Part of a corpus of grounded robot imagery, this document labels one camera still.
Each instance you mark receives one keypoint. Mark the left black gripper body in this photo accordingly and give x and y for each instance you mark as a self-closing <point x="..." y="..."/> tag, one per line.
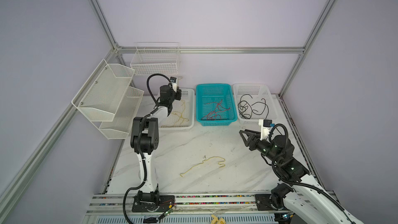
<point x="172" y="97"/>

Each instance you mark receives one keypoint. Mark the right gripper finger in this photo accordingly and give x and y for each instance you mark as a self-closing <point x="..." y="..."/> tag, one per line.
<point x="265" y="123"/>
<point x="250" y="138"/>

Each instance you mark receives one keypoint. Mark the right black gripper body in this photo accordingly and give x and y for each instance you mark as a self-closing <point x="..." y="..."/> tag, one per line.
<point x="264" y="147"/>

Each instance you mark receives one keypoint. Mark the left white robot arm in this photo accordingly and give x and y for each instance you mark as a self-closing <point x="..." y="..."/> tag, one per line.
<point x="145" y="140"/>

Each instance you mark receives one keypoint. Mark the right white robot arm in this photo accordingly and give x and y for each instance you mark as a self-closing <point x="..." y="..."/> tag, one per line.
<point x="298" y="191"/>

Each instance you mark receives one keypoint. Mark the left white plastic basket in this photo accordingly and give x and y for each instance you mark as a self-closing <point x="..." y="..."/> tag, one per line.
<point x="182" y="116"/>

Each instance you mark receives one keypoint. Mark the white plastic basket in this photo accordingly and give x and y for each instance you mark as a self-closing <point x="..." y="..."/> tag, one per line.
<point x="254" y="102"/>
<point x="182" y="116"/>

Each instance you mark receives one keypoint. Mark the right white plastic basket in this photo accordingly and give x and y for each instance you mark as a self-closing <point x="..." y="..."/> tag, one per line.
<point x="254" y="102"/>

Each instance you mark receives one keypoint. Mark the teal plastic basket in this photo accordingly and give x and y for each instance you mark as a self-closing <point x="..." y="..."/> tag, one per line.
<point x="215" y="105"/>

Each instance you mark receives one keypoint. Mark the white two-tier mesh shelf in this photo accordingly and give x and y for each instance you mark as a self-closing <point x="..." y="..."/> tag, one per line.
<point x="109" y="101"/>

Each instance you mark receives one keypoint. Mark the yellow object at front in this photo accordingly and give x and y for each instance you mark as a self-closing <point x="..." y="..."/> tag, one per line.
<point x="217" y="220"/>

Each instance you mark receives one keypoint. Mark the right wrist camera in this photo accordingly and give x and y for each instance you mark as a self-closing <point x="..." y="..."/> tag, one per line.
<point x="264" y="133"/>

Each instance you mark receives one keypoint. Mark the white wire wall basket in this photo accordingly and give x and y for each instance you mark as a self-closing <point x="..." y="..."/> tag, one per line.
<point x="156" y="57"/>

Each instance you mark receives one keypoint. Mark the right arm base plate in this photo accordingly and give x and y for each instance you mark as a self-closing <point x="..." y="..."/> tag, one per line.
<point x="272" y="201"/>

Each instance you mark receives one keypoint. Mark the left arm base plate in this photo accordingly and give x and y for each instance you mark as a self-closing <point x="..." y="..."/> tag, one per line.
<point x="147" y="203"/>

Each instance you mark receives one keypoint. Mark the aluminium front rail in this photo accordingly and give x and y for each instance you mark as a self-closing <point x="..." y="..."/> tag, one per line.
<point x="193" y="203"/>

